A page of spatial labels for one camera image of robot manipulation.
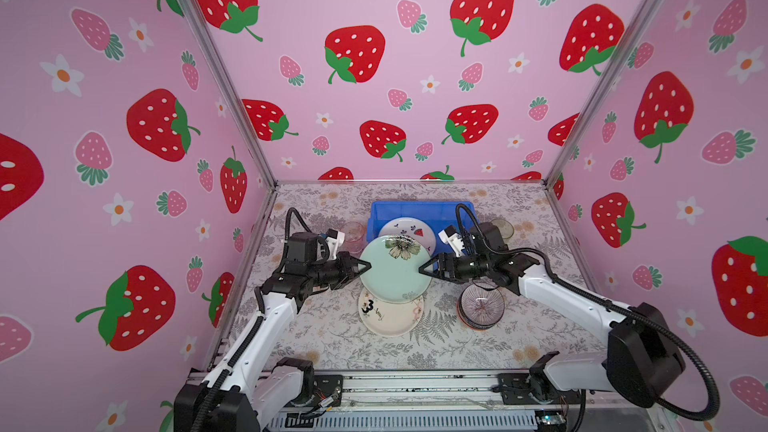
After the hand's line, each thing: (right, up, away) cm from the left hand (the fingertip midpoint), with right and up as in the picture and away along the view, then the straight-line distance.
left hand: (370, 265), depth 76 cm
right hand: (+15, -2, +2) cm, 15 cm away
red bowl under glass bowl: (+26, -15, +1) cm, 31 cm away
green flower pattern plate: (+6, -2, -2) cm, 7 cm away
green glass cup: (+44, +8, +23) cm, 51 cm away
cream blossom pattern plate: (+5, -18, +10) cm, 21 cm away
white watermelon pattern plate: (+12, +8, +30) cm, 34 cm away
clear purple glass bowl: (+30, -13, +5) cm, 33 cm away
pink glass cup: (-7, +5, +25) cm, 27 cm away
